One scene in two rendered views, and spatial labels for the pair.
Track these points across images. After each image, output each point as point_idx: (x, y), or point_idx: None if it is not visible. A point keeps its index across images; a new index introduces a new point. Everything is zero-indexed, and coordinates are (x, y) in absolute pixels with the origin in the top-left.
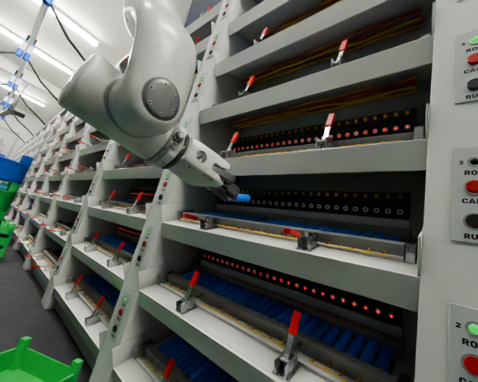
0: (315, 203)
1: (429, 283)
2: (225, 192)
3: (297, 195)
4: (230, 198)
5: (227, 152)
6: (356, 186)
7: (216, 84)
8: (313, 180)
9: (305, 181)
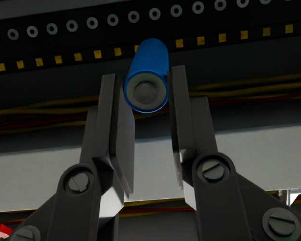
0: (44, 36)
1: None
2: (81, 164)
3: (93, 48)
4: (104, 101)
5: (284, 198)
6: (13, 74)
7: None
8: (102, 74)
9: (121, 70)
